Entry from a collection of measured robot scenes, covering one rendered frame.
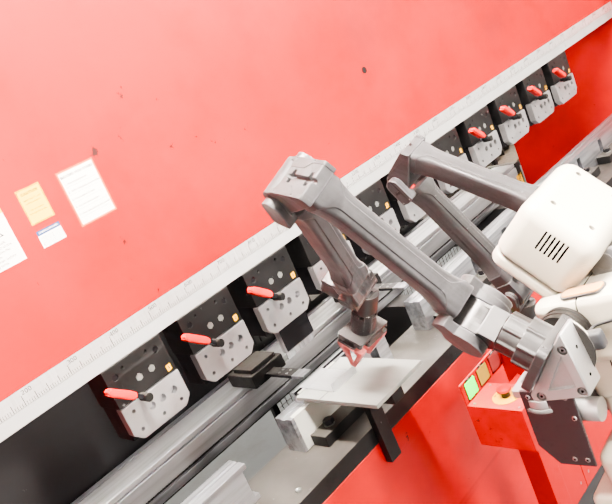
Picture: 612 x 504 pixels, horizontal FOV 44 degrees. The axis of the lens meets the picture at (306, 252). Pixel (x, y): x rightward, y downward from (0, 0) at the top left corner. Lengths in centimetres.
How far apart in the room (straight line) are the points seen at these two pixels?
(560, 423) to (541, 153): 250
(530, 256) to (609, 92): 234
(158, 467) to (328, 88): 104
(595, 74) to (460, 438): 198
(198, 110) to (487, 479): 128
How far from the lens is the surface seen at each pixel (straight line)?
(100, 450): 216
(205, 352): 165
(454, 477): 212
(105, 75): 161
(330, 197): 116
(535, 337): 122
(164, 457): 195
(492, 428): 199
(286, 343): 184
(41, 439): 209
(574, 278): 131
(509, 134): 262
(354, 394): 175
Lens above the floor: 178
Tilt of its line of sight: 15 degrees down
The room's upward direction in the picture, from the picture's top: 23 degrees counter-clockwise
